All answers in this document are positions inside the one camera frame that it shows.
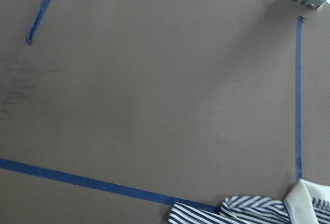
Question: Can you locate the blue white striped polo shirt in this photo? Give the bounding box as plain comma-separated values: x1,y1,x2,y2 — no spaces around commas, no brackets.
167,179,329,224

